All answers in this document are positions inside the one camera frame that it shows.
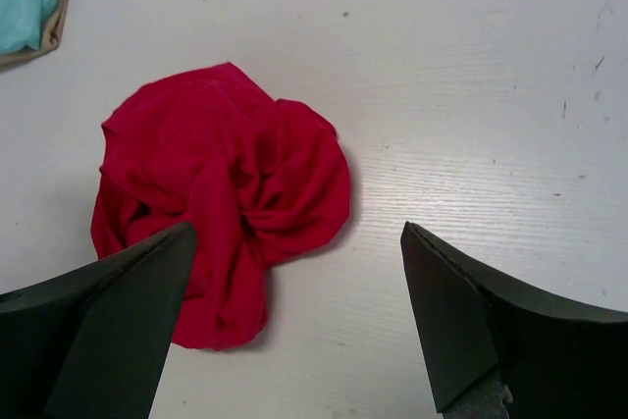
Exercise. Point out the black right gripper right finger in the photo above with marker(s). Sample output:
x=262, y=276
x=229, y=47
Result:
x=496, y=347

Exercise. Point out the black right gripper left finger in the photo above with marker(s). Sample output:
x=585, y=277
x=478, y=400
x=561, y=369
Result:
x=92, y=343

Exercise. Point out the red t shirt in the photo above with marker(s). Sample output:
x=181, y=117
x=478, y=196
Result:
x=262, y=180

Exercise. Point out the folded beige t shirt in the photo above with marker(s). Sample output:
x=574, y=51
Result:
x=52, y=32

